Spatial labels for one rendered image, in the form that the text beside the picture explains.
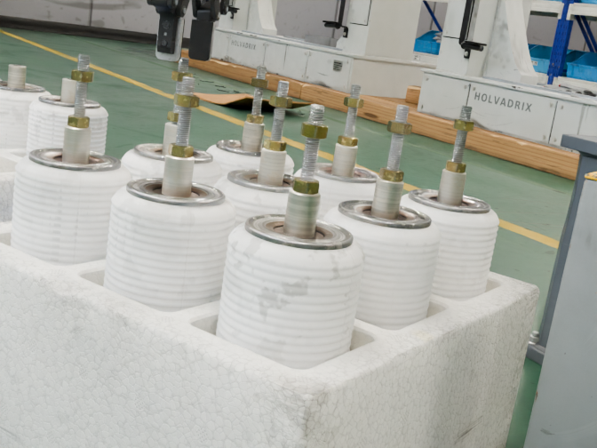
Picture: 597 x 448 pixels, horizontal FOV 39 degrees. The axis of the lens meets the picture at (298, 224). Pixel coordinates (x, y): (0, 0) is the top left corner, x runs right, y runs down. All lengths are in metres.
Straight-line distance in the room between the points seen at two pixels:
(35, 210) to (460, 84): 2.91
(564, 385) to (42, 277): 0.41
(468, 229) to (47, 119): 0.55
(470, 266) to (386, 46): 3.50
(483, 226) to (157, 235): 0.29
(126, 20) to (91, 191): 6.73
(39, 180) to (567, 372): 0.44
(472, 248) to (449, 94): 2.82
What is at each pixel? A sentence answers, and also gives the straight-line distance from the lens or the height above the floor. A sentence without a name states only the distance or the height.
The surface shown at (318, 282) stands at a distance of 0.55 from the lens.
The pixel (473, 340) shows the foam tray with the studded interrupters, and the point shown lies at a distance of 0.71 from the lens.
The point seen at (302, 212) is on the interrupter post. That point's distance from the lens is 0.57.
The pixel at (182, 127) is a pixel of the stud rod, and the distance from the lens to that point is 0.64.
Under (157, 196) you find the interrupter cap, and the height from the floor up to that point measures 0.25.
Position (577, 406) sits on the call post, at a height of 0.14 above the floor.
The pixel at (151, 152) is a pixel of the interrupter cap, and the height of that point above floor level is 0.25.
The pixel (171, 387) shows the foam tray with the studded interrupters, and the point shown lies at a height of 0.14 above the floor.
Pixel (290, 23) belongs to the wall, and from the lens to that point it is 8.10.
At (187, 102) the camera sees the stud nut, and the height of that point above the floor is 0.32.
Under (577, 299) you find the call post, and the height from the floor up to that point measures 0.22.
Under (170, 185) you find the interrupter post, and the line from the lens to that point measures 0.64.
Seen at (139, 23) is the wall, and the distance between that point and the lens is 7.45.
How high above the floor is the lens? 0.39
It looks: 14 degrees down
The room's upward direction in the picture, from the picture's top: 8 degrees clockwise
